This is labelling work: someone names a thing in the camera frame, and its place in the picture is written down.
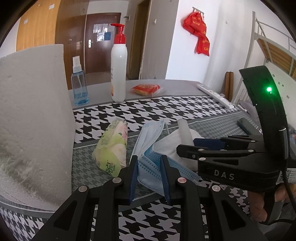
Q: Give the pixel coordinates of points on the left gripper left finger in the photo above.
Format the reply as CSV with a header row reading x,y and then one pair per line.
x,y
128,183

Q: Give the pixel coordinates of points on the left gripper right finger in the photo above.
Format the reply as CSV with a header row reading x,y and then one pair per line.
x,y
170,177

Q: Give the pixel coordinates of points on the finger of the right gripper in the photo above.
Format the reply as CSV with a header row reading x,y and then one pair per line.
x,y
226,160
231,143

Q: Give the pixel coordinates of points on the white cloth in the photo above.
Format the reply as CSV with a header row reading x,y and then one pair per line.
x,y
167,146

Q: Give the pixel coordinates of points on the blue face mask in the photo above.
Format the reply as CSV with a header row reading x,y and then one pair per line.
x,y
149,174

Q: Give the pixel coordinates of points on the green tissue pack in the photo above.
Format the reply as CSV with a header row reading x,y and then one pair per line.
x,y
110,151

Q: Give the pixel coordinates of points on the right hand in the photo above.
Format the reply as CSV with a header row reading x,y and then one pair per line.
x,y
257,203

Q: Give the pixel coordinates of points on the white translucent tube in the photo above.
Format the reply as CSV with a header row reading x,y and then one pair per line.
x,y
185,134

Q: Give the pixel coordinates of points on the black smartphone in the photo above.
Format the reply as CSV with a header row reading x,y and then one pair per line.
x,y
247,127

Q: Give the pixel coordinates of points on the white remote control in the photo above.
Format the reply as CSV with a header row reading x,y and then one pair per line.
x,y
217,97

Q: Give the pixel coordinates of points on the wooden sticks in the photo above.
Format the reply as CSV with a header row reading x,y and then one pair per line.
x,y
228,87

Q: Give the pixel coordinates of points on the orange snack packet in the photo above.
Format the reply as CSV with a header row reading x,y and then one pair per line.
x,y
147,89

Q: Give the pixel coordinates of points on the white foam box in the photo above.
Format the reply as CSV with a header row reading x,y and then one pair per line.
x,y
37,128

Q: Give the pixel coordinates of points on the blue spray bottle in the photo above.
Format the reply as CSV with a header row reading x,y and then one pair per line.
x,y
78,82

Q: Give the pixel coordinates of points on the white red pump bottle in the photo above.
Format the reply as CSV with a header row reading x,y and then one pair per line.
x,y
118,65

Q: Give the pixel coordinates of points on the red hanging banners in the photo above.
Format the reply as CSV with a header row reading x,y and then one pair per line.
x,y
195,25

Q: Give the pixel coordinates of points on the brown entrance door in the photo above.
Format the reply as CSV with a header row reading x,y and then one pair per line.
x,y
99,38

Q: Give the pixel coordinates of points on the wooden wardrobe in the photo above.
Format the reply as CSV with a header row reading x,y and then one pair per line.
x,y
55,22

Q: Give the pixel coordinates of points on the metal bunk bed frame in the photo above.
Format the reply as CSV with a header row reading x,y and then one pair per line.
x,y
270,46

